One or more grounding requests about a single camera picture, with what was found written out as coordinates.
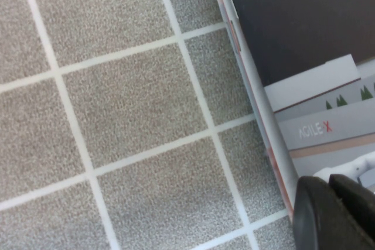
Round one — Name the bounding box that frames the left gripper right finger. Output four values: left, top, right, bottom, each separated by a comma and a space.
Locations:
329, 173, 375, 250

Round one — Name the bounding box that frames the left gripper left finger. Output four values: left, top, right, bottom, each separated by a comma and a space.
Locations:
292, 174, 370, 250

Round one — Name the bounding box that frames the AgileX brochure robot cover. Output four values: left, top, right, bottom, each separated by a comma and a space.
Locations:
207, 0, 375, 223

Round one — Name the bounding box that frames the grey white checked tablecloth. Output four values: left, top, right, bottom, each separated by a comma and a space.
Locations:
0, 0, 296, 250

